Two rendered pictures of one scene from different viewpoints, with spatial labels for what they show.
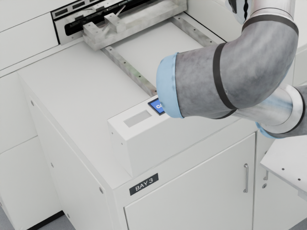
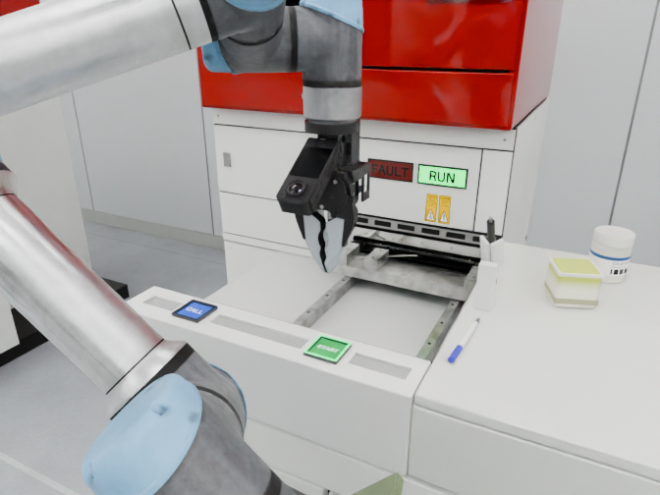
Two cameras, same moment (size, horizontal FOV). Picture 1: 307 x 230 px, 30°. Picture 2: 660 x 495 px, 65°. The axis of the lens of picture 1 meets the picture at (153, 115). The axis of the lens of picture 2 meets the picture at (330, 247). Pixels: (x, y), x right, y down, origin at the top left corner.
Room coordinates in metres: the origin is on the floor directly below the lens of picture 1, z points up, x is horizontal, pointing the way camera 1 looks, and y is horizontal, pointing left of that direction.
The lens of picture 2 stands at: (0.83, -0.81, 1.41)
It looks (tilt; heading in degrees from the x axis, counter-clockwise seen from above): 22 degrees down; 55
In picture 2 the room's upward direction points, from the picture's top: straight up
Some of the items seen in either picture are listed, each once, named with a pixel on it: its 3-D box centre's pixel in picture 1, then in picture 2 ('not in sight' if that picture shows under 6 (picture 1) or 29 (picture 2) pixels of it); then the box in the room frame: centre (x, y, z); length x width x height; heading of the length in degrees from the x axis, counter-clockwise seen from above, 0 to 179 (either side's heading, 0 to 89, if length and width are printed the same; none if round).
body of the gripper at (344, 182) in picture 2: not in sight; (334, 164); (1.23, -0.24, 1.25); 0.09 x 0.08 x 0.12; 28
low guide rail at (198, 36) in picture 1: (203, 39); (435, 339); (1.52, -0.19, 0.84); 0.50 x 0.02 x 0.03; 28
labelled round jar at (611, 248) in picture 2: not in sight; (609, 253); (1.80, -0.36, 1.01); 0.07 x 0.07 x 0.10
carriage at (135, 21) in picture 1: (135, 21); (406, 275); (1.63, 0.02, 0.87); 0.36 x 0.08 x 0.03; 118
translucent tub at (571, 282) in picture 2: not in sight; (572, 282); (1.66, -0.37, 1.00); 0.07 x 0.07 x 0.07; 48
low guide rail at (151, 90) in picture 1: (132, 73); (317, 309); (1.39, 0.05, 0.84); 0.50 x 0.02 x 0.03; 28
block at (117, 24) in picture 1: (114, 23); (376, 258); (1.59, 0.09, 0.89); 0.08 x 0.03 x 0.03; 28
